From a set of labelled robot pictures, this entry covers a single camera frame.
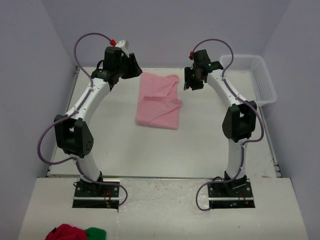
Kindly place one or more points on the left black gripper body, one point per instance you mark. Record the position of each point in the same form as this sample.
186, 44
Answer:
119, 67

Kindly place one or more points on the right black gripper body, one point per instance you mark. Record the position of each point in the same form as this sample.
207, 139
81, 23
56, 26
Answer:
195, 69

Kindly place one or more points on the pink t shirt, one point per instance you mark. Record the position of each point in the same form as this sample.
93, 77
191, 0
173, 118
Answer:
158, 103

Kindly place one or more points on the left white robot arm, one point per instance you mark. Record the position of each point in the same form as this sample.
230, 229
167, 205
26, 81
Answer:
72, 132

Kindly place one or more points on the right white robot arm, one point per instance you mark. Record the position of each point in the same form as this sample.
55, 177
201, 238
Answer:
239, 121

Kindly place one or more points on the white plastic basket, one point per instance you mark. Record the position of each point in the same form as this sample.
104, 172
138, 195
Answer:
250, 76

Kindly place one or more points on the green folded t shirt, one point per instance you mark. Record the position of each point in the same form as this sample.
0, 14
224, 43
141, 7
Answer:
94, 233

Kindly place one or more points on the red folded t shirt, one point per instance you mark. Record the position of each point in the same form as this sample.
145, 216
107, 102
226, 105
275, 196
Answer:
66, 232

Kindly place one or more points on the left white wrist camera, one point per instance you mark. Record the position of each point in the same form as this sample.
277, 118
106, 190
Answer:
123, 44

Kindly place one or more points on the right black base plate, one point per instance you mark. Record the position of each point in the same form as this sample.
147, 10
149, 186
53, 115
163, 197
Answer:
233, 195

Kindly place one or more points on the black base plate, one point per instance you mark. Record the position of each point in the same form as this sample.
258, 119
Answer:
233, 195
95, 196

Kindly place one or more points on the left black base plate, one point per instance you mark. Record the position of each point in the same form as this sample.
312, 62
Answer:
95, 196

